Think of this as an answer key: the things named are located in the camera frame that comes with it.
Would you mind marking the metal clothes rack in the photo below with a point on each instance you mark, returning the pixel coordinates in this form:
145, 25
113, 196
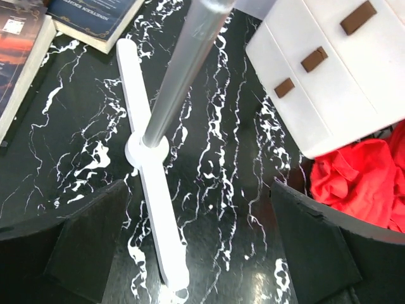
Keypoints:
147, 146

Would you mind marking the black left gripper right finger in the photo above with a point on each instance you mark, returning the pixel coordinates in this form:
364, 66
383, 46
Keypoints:
320, 262

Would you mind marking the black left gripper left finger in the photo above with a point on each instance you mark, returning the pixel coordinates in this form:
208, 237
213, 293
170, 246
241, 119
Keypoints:
81, 260

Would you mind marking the red garment on table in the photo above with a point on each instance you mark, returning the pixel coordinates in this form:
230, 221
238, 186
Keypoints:
364, 180

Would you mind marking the white drawer unit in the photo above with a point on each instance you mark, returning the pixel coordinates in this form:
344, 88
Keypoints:
334, 70

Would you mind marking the orange sunset cover book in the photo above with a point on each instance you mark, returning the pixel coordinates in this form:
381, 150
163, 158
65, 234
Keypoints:
26, 35

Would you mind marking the blue cover book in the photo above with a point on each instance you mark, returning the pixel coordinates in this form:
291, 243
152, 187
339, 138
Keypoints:
97, 23

